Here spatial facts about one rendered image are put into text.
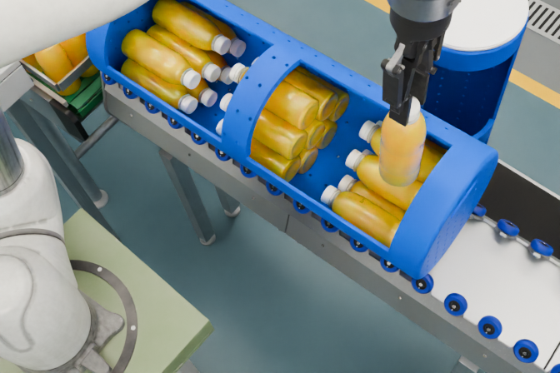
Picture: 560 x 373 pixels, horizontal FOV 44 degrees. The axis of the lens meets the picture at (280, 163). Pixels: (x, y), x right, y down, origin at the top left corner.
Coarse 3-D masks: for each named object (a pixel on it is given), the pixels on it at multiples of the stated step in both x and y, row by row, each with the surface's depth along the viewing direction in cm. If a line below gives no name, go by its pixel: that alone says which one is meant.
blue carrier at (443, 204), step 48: (192, 0) 145; (96, 48) 150; (288, 48) 136; (144, 96) 150; (240, 96) 133; (240, 144) 136; (336, 144) 153; (480, 144) 124; (288, 192) 136; (432, 192) 117; (480, 192) 135; (432, 240) 118
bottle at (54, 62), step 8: (48, 48) 162; (56, 48) 163; (40, 56) 162; (48, 56) 162; (56, 56) 164; (64, 56) 166; (40, 64) 165; (48, 64) 164; (56, 64) 165; (64, 64) 167; (48, 72) 167; (56, 72) 167; (64, 72) 168; (56, 80) 169; (80, 80) 176; (72, 88) 174
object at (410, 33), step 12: (396, 12) 81; (396, 24) 83; (408, 24) 81; (420, 24) 80; (432, 24) 80; (444, 24) 82; (408, 36) 83; (420, 36) 82; (432, 36) 82; (396, 48) 85; (408, 48) 84
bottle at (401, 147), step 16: (384, 128) 105; (400, 128) 103; (416, 128) 103; (384, 144) 107; (400, 144) 104; (416, 144) 105; (384, 160) 111; (400, 160) 108; (416, 160) 109; (384, 176) 115; (400, 176) 113; (416, 176) 115
